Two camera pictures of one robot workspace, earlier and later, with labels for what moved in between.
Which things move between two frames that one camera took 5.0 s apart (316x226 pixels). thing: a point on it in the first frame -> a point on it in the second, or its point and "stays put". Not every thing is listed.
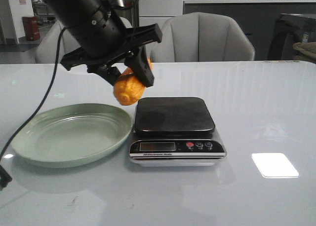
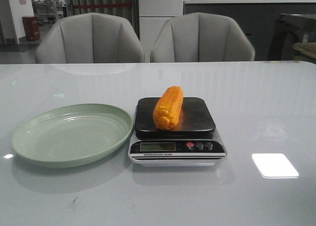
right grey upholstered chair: [202, 37] stays put
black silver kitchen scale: [175, 131] stays put
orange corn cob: [128, 89] -> [166, 113]
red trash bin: [31, 28] stays put
